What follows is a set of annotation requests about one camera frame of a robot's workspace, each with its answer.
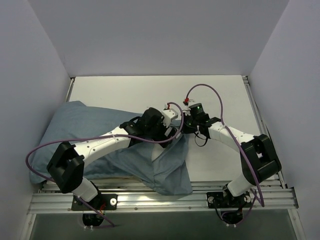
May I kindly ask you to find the blue beige striped pillowcase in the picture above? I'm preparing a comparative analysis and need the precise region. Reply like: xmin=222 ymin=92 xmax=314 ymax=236
xmin=29 ymin=101 xmax=193 ymax=196

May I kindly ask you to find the white pillow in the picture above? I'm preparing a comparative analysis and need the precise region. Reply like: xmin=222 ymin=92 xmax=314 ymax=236
xmin=151 ymin=144 xmax=164 ymax=162

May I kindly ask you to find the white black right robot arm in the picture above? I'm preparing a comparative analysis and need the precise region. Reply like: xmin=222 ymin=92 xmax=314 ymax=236
xmin=182 ymin=103 xmax=282 ymax=207

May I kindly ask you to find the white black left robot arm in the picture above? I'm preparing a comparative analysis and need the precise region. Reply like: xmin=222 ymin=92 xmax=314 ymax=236
xmin=46 ymin=107 xmax=179 ymax=210

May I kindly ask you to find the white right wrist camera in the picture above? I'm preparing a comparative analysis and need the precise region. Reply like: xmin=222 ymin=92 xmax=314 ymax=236
xmin=182 ymin=97 xmax=195 ymax=112

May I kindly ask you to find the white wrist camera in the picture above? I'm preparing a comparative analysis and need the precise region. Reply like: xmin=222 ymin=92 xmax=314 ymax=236
xmin=182 ymin=97 xmax=195 ymax=112
xmin=161 ymin=108 xmax=178 ymax=127

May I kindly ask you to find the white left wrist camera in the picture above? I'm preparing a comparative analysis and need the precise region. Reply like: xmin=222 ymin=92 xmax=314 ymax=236
xmin=161 ymin=108 xmax=178 ymax=127

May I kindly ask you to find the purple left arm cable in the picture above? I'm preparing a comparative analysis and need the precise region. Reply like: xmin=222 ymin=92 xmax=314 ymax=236
xmin=26 ymin=101 xmax=186 ymax=229

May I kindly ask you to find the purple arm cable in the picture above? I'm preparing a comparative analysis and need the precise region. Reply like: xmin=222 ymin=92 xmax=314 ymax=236
xmin=26 ymin=101 xmax=186 ymax=229
xmin=184 ymin=84 xmax=266 ymax=225

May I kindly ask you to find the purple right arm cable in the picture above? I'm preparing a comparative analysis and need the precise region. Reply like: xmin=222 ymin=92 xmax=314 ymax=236
xmin=184 ymin=84 xmax=266 ymax=225

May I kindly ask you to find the aluminium right side rail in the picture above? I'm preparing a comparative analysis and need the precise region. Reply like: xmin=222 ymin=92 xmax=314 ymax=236
xmin=242 ymin=74 xmax=288 ymax=188

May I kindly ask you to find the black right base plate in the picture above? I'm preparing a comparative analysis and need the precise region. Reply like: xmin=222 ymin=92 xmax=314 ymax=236
xmin=206 ymin=191 xmax=252 ymax=209

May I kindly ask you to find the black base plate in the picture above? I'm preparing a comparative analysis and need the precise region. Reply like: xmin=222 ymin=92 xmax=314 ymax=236
xmin=206 ymin=191 xmax=252 ymax=209
xmin=71 ymin=193 xmax=118 ymax=211

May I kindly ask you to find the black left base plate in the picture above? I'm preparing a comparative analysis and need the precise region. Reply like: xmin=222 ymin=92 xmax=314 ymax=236
xmin=71 ymin=193 xmax=118 ymax=211

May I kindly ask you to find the aluminium table edge rail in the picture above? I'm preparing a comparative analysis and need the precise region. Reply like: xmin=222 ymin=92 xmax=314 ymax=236
xmin=57 ymin=77 xmax=76 ymax=126

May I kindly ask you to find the aluminium front frame rail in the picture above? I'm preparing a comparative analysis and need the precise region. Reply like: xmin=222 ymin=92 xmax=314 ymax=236
xmin=28 ymin=180 xmax=299 ymax=214

